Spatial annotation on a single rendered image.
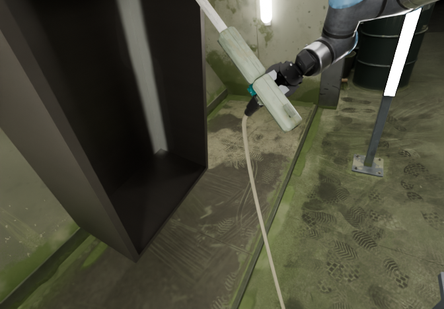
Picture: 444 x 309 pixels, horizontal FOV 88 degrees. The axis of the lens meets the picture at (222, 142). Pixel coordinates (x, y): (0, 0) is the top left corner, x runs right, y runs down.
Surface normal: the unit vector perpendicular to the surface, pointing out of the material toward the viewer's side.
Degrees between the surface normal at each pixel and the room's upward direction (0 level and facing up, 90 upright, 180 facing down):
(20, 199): 57
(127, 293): 0
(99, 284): 0
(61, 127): 102
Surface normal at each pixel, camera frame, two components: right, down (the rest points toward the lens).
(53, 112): 0.89, 0.32
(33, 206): 0.64, -0.29
